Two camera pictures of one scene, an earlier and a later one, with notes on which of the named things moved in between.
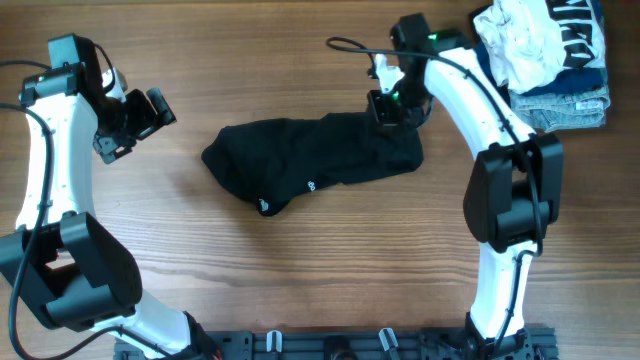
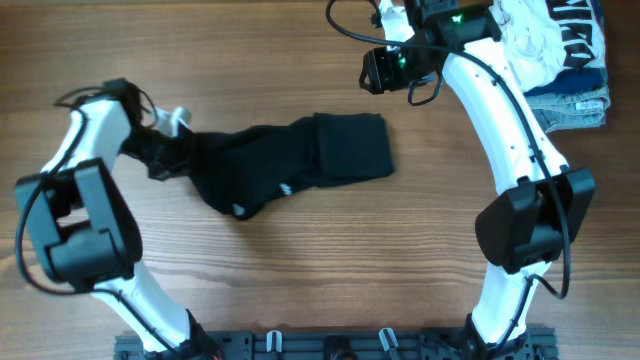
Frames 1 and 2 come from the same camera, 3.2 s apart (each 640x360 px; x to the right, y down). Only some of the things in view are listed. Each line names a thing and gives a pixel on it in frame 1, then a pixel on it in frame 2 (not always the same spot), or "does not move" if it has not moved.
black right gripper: x=384 y=117 -> x=388 y=79
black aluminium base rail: x=350 y=345 does not move
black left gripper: x=148 y=122 -> x=184 y=161
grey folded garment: x=550 y=111 does not move
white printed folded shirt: x=533 y=41 does not move
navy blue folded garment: x=573 y=80 does not move
